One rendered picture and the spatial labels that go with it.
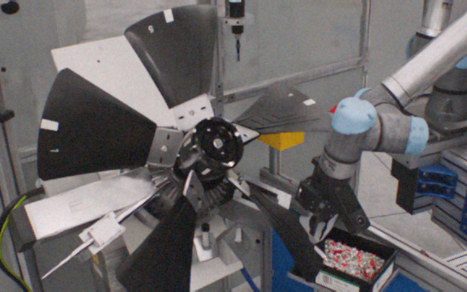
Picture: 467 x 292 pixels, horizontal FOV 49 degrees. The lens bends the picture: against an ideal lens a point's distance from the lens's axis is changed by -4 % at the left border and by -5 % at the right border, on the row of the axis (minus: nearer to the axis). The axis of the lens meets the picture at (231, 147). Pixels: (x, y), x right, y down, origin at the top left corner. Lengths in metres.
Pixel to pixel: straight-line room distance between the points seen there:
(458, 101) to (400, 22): 2.49
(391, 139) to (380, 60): 3.21
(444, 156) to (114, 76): 1.05
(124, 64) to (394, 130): 0.74
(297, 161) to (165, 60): 1.33
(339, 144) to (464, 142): 0.91
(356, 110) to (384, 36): 3.22
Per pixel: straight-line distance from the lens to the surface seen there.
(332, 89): 2.47
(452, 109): 1.79
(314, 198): 1.11
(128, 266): 0.98
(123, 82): 1.41
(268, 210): 1.15
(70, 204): 1.15
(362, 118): 0.98
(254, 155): 2.26
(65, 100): 1.07
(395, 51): 4.27
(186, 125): 1.19
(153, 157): 1.14
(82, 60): 1.42
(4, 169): 1.59
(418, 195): 1.84
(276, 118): 1.27
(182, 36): 1.24
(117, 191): 1.18
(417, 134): 1.06
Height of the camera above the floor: 1.68
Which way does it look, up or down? 25 degrees down
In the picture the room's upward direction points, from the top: 2 degrees counter-clockwise
